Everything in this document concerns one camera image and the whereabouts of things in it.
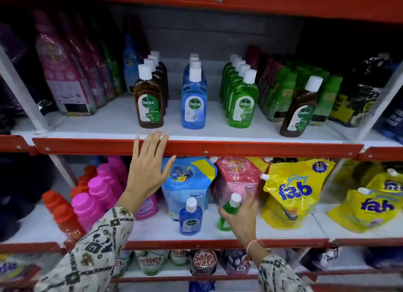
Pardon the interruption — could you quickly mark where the cluster of small green-capped bottles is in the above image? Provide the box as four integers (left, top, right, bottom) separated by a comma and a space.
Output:
263, 60, 344, 127

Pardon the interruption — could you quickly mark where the white metal rack post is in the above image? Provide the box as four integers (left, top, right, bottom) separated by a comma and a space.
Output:
0, 43, 78, 188
321, 62, 403, 204

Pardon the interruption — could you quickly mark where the person's left forearm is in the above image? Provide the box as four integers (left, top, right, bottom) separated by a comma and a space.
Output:
33, 191, 150, 292

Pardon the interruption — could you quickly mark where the dark plastic pouch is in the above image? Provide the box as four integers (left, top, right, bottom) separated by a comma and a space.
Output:
0, 155, 53, 242

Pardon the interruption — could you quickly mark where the green fabric softener bottle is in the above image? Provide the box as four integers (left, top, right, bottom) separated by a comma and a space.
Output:
91, 16, 124, 97

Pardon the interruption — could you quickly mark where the blue fabric softener bottle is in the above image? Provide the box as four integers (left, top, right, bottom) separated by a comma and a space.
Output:
123, 34, 141, 96

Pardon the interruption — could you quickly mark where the dark blue pouch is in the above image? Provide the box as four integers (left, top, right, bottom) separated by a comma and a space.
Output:
364, 246, 403, 269
373, 93, 403, 144

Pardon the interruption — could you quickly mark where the dark purple detergent pouch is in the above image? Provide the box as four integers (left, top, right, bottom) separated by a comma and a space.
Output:
0, 23, 59, 129

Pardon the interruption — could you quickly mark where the row of green capped bottles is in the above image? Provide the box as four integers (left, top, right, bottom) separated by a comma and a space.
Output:
220, 53, 259, 129

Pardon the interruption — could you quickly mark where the pink fabric softener bottle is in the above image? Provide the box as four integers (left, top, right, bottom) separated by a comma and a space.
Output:
75, 15, 116, 102
33, 8, 97, 117
58, 11, 107, 108

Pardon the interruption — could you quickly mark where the orange blue detergent pouch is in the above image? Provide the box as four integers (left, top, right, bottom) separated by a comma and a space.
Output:
0, 252, 63, 289

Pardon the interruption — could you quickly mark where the black pouch yellow label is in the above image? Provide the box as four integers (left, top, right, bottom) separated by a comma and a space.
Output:
327, 52, 396, 128

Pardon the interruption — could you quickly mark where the maroon fabric softener bottle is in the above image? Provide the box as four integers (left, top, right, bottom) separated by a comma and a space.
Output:
245, 44, 262, 72
126, 13, 150, 60

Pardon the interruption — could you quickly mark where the yellow detergent pouch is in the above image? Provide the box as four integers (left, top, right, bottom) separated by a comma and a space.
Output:
365, 168, 403, 193
327, 188, 403, 234
333, 158, 386, 188
260, 159, 336, 230

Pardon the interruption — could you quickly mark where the blue softener refill pouch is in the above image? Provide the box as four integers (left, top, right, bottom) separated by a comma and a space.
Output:
161, 156, 218, 222

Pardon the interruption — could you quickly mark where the brown bottle white cap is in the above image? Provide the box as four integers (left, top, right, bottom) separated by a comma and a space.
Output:
279, 76, 324, 138
133, 63, 164, 129
144, 58, 167, 117
148, 54, 168, 108
150, 50, 169, 100

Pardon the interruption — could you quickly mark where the group of magenta bottles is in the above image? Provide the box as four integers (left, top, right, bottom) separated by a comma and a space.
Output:
71, 156, 160, 234

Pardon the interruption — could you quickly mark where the person's left hand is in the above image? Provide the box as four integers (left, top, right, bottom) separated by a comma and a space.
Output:
123, 130, 177, 202

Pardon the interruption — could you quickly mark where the green liquid bottle white cap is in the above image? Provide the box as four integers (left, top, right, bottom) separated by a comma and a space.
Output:
217, 193, 242, 232

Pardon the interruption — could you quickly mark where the black white pouch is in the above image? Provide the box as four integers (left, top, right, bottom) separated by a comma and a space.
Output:
299, 247, 342, 272

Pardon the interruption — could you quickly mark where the orange thread bracelet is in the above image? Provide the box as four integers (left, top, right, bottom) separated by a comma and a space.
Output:
246, 239, 266, 255

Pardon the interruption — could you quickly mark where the pink softener refill pouch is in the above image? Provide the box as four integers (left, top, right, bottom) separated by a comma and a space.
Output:
214, 157, 264, 207

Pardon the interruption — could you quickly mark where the person's right forearm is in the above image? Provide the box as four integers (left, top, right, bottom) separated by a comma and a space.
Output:
247, 241, 313, 292

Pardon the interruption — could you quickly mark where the person's right hand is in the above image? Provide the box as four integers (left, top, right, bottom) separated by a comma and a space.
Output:
218, 189, 261, 248

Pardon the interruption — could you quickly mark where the white green detergent pouch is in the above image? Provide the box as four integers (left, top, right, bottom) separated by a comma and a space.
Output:
168, 249, 189, 266
134, 250, 168, 276
112, 250, 134, 278

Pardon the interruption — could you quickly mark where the red edged white shelf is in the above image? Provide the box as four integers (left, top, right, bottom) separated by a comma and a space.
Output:
0, 111, 62, 156
314, 203, 403, 248
0, 0, 403, 24
0, 203, 68, 255
63, 175, 331, 251
326, 118, 403, 162
107, 263, 403, 292
32, 58, 365, 159

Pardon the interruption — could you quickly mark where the blue packet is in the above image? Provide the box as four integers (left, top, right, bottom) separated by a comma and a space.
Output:
188, 281, 216, 292

